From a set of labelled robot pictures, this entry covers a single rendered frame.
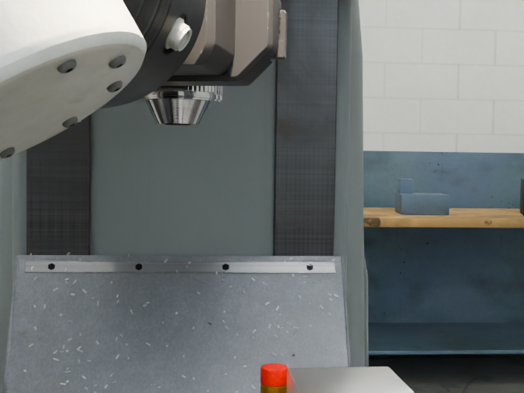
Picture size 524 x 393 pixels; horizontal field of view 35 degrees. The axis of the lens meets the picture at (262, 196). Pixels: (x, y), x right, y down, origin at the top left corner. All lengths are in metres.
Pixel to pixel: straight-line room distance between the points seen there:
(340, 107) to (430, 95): 4.03
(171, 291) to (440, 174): 4.10
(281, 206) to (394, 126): 3.99
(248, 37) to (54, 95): 0.18
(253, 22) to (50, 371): 0.49
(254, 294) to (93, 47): 0.63
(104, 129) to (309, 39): 0.22
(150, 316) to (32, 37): 0.63
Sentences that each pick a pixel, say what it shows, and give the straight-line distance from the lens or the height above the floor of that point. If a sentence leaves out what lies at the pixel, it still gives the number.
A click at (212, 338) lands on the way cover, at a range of 0.79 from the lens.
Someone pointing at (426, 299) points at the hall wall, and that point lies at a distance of 4.90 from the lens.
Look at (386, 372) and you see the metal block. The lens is 0.48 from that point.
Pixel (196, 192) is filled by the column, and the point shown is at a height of 1.14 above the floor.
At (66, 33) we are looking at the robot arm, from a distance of 0.18.
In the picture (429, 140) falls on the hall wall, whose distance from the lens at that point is 4.84.
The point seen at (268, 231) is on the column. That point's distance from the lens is 0.82.
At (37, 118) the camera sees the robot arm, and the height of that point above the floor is 1.18.
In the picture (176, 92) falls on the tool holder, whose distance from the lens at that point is 0.41.
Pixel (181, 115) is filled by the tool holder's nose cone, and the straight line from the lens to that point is 0.42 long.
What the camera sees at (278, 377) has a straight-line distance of 0.49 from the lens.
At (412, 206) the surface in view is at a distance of 4.16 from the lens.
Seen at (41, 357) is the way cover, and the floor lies 0.99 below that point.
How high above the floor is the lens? 1.18
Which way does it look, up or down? 3 degrees down
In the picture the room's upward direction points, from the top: 1 degrees clockwise
